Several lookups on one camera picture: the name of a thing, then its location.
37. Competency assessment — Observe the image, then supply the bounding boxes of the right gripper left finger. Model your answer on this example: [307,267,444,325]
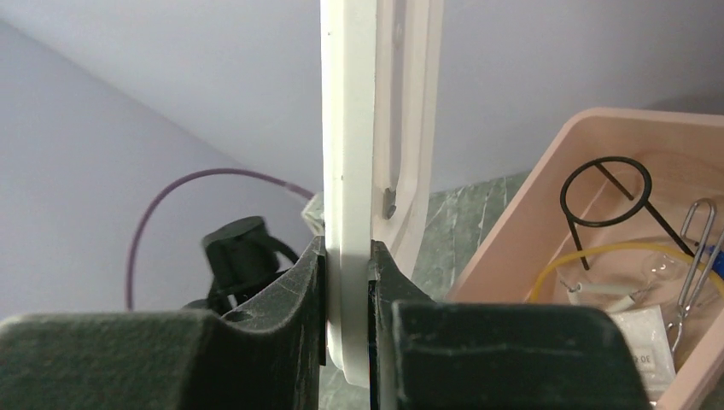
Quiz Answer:
[1,237,325,409]

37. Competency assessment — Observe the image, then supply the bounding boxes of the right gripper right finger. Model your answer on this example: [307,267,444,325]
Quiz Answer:
[368,241,650,409]

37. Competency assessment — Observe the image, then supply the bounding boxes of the yellow rubber tube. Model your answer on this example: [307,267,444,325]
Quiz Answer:
[528,242,724,304]

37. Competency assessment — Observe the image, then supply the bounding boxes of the white paper packet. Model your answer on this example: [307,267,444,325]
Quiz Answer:
[610,305,676,401]

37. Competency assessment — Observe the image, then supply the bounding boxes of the metal crucible tongs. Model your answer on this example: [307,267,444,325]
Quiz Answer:
[667,197,723,354]

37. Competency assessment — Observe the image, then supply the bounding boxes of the black iron ring stand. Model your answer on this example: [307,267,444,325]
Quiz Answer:
[559,155,693,256]

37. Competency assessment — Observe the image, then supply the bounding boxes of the white plastic tray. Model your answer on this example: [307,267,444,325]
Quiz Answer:
[320,1,444,388]

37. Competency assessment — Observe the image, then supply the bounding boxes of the blue plastic clip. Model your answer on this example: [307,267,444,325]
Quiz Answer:
[704,245,724,278]

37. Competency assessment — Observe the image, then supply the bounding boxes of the clear graduated cylinder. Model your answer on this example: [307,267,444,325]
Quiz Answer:
[553,250,688,311]

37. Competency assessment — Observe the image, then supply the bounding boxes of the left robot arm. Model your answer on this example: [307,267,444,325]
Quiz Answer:
[184,216,299,316]

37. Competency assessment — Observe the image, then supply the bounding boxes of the pink plastic bin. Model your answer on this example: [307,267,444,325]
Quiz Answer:
[447,108,723,409]

